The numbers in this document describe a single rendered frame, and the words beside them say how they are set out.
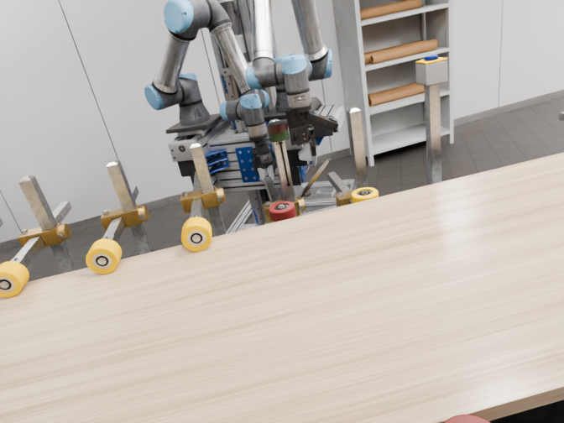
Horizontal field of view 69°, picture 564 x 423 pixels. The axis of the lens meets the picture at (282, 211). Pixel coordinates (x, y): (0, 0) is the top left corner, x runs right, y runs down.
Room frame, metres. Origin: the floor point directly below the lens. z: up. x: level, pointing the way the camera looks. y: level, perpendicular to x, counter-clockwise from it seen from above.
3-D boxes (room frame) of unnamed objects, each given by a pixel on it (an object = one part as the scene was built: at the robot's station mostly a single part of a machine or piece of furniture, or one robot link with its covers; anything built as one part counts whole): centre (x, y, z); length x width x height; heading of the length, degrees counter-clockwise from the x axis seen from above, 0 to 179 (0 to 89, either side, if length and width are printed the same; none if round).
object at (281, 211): (1.14, 0.00, 0.85); 0.08 x 0.08 x 0.11
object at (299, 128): (1.34, -0.12, 1.09); 0.09 x 0.08 x 0.12; 86
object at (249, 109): (1.59, 0.04, 1.12); 0.09 x 0.08 x 0.11; 46
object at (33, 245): (1.21, 0.76, 0.95); 0.50 x 0.04 x 0.04; 5
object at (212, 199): (1.24, 0.24, 0.94); 0.13 x 0.06 x 0.05; 95
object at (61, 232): (1.20, 0.74, 0.94); 0.13 x 0.06 x 0.05; 95
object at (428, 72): (1.30, -0.54, 1.18); 0.07 x 0.07 x 0.08; 5
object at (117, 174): (1.22, 0.47, 0.89); 0.03 x 0.03 x 0.48; 5
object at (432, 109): (1.30, -0.54, 0.92); 0.05 x 0.04 x 0.45; 95
